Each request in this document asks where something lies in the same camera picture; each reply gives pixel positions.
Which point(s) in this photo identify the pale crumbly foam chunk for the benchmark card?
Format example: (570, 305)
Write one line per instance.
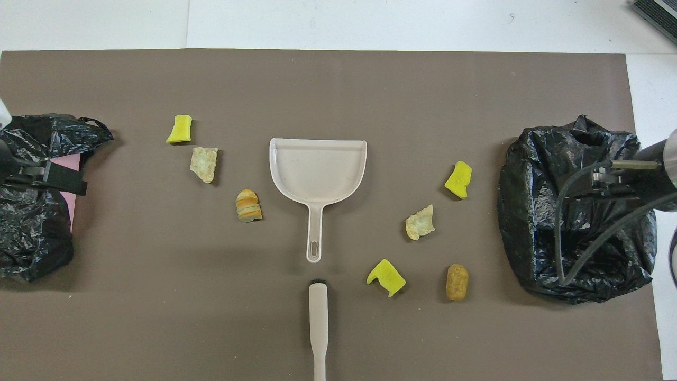
(204, 164)
(419, 224)

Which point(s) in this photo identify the striped toy croissant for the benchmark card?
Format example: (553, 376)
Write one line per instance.
(248, 206)

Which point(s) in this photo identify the pink bin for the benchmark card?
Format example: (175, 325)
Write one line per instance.
(67, 209)

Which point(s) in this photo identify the black trash bag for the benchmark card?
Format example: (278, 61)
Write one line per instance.
(31, 238)
(534, 211)

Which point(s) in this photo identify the curled yellow sponge piece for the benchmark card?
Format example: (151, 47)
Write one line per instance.
(389, 278)

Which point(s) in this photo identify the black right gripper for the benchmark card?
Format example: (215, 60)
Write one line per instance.
(653, 185)

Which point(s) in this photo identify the beige plastic dustpan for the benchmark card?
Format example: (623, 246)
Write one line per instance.
(317, 169)

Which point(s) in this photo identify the brown toy nugget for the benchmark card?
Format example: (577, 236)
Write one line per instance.
(457, 283)

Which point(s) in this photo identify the beige hand brush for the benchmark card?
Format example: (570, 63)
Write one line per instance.
(319, 317)

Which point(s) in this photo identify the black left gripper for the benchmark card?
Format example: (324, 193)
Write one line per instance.
(10, 159)

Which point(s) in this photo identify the brown table mat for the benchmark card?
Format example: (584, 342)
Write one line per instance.
(338, 95)

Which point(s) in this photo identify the dark grey ribbed device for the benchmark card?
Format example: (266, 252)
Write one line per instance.
(661, 13)

